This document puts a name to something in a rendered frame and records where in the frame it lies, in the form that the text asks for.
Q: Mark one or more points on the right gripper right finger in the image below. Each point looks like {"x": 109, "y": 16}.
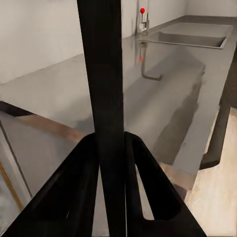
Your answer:
{"x": 172, "y": 216}

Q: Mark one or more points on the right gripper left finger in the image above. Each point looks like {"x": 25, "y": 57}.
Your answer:
{"x": 64, "y": 206}

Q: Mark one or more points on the drop in sink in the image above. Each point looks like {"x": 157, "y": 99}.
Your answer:
{"x": 191, "y": 34}

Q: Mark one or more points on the dishwasher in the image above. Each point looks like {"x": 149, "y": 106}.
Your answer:
{"x": 213, "y": 155}

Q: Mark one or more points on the poster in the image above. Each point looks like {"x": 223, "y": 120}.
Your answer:
{"x": 100, "y": 24}

